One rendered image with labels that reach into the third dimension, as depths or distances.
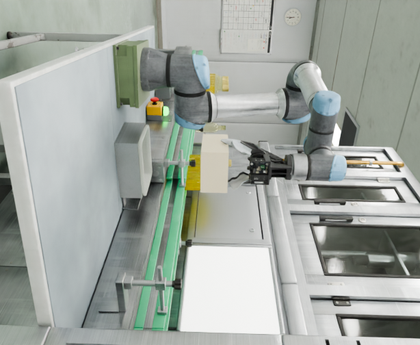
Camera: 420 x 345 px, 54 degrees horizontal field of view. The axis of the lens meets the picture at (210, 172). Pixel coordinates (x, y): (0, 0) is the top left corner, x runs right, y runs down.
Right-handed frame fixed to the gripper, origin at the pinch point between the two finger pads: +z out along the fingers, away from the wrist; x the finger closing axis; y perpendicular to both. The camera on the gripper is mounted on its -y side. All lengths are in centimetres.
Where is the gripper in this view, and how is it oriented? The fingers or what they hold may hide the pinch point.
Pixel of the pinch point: (219, 162)
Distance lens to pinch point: 120.1
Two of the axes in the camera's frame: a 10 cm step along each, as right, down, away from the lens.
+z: -10.0, -0.3, 0.2
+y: -0.3, 3.9, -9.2
